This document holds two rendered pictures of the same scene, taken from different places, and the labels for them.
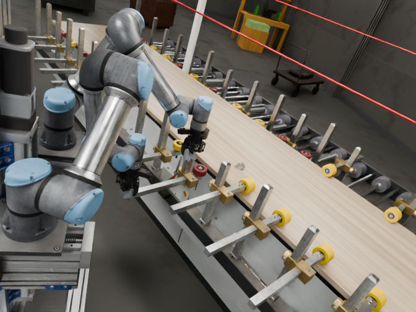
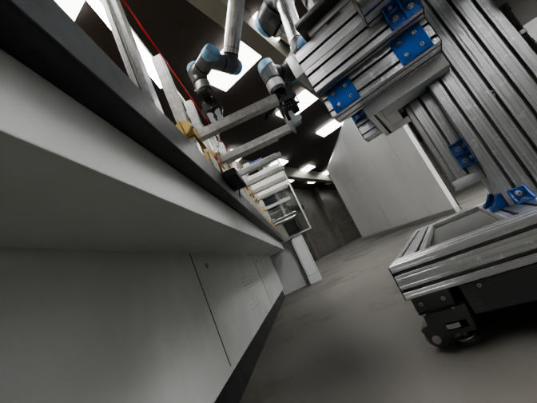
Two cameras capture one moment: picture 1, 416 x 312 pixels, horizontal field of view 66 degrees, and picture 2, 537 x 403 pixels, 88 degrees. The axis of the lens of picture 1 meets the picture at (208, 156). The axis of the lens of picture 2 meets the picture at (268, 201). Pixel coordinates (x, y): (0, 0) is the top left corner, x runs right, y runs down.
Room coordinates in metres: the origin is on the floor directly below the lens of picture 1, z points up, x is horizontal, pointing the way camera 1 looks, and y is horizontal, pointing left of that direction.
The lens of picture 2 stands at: (2.03, 0.99, 0.34)
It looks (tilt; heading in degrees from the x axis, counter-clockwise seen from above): 13 degrees up; 231
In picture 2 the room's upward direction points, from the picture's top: 25 degrees counter-clockwise
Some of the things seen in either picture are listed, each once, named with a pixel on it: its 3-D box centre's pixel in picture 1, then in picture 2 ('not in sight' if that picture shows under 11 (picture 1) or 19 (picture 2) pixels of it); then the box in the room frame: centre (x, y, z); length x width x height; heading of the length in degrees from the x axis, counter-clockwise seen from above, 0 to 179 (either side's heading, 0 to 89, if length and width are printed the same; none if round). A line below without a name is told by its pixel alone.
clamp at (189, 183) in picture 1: (186, 176); (213, 161); (1.46, 0.08, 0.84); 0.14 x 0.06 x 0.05; 49
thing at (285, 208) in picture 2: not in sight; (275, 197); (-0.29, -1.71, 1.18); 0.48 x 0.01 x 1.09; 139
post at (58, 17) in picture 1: (57, 39); not in sight; (2.78, 1.61, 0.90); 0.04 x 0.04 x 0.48; 49
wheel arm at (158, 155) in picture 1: (150, 157); (218, 127); (1.54, 0.31, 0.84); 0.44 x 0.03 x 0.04; 139
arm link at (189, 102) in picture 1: (181, 105); (211, 59); (1.33, 0.19, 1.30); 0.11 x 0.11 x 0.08; 9
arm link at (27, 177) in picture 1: (31, 184); not in sight; (0.68, 0.46, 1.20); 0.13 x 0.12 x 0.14; 87
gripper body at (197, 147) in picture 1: (195, 139); (209, 103); (1.36, 0.08, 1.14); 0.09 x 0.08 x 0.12; 49
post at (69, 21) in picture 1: (68, 47); not in sight; (2.62, 1.42, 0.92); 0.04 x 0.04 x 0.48; 49
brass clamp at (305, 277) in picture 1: (297, 265); not in sight; (0.97, -0.49, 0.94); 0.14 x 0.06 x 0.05; 49
